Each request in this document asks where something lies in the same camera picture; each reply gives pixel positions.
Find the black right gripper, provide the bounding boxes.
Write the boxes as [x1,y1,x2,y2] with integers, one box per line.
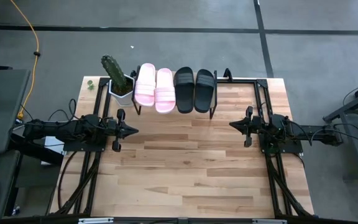
[229,106,262,147]

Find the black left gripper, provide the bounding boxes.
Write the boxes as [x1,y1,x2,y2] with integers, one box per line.
[106,108,139,152]

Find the pink slide sandal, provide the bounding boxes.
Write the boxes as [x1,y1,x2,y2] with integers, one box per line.
[154,67,177,114]
[134,63,157,107]

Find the black slide sandal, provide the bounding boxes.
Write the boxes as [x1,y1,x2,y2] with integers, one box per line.
[194,68,216,113]
[173,66,195,114]

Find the white hexagonal plant pot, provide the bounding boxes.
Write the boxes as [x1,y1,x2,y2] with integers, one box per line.
[108,73,135,107]

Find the black metal shoe rack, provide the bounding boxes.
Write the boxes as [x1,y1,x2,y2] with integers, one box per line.
[47,67,315,218]

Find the green cactus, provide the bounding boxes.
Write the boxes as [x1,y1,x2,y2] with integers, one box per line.
[100,54,127,94]

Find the white box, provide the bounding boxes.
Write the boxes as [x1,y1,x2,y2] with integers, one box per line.
[40,136,67,166]

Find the black desk bar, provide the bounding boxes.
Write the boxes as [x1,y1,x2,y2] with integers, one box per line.
[9,133,65,167]

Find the grey metal stand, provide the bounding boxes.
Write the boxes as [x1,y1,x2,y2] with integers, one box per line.
[323,77,358,181]

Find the black desk surface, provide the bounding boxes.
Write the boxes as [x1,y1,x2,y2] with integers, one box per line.
[0,149,21,220]

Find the wooden shelf black metal frame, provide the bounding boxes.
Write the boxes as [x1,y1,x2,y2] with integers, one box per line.
[131,70,219,121]

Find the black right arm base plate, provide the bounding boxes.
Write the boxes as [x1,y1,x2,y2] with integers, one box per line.
[258,129,310,155]

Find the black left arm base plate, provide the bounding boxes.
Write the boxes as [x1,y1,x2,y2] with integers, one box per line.
[62,136,107,153]

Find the silver metal bracket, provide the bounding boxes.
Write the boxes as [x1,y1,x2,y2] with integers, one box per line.
[252,218,288,224]
[78,217,114,224]

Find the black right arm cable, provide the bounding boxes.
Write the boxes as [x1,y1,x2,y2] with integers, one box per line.
[309,122,358,147]

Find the yellow cable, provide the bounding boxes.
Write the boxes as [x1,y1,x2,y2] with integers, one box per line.
[9,0,40,121]

